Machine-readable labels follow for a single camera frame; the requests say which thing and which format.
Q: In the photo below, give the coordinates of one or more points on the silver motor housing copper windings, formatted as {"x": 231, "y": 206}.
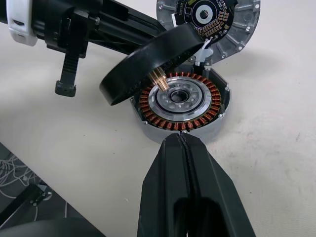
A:
{"x": 197, "y": 118}

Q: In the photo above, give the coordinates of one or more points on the black table frame bar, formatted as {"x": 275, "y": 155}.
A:
{"x": 22, "y": 205}

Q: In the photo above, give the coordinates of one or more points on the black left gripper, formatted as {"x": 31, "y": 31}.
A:
{"x": 61, "y": 27}

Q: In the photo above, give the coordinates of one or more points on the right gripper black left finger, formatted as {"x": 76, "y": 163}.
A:
{"x": 160, "y": 197}

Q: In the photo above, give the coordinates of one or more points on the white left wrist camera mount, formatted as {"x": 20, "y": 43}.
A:
{"x": 23, "y": 37}

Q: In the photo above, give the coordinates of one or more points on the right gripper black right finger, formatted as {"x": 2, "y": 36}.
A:
{"x": 217, "y": 197}

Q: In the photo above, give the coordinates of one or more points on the silver lid with circuit board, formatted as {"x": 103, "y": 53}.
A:
{"x": 237, "y": 32}

